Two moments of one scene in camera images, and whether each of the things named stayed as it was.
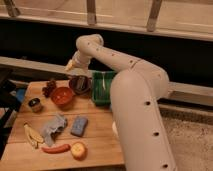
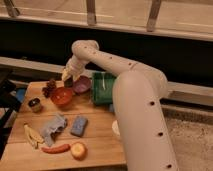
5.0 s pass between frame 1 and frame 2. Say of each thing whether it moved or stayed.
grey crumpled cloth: stayed
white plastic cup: stayed
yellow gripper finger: moved
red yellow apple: stayed
